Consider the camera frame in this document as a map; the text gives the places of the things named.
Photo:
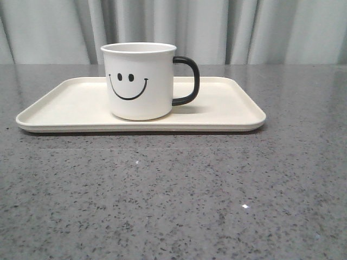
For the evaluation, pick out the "grey pleated curtain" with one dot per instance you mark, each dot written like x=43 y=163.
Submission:
x=210 y=32

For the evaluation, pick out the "cream rectangular plastic tray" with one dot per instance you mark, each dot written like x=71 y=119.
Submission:
x=81 y=105

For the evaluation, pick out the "white smiley mug black handle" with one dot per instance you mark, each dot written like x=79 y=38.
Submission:
x=140 y=79

